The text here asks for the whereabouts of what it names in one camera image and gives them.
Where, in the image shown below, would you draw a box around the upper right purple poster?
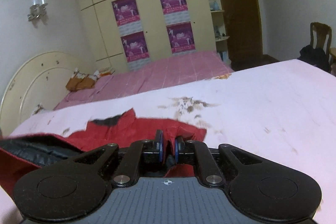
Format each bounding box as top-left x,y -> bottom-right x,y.
160,0 -> 190,26

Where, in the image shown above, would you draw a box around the lower left purple poster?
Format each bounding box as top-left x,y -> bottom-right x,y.
121,31 -> 151,71

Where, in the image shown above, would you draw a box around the purple poster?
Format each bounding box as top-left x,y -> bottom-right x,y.
121,31 -> 151,71
166,22 -> 195,54
160,0 -> 190,26
112,0 -> 143,36

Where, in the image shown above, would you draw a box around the wooden chair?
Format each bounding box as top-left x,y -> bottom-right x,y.
310,22 -> 332,63

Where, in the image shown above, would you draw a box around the cream built-in wardrobe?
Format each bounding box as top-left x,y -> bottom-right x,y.
68,0 -> 267,72

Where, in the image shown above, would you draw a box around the red puffer jacket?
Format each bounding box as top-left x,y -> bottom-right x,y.
1,109 -> 207,196

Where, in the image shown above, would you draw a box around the brown wooden door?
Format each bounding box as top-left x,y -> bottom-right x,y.
221,0 -> 263,70

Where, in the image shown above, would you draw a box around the cream round headboard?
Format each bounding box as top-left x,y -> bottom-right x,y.
1,51 -> 96,136

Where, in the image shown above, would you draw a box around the black bag on chair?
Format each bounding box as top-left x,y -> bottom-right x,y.
298,45 -> 330,72

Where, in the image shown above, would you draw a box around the wall sconce lamp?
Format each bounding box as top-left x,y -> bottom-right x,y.
27,0 -> 49,28

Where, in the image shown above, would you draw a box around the lower right purple poster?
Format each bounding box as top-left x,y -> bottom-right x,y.
166,22 -> 195,54

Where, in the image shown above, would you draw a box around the floral pink bedspread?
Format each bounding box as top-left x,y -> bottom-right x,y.
13,60 -> 335,223

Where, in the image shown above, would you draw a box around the upper left purple poster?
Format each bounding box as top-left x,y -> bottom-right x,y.
112,0 -> 143,36

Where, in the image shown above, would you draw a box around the pink striped bed sheet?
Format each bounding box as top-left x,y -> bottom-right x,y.
54,51 -> 233,110

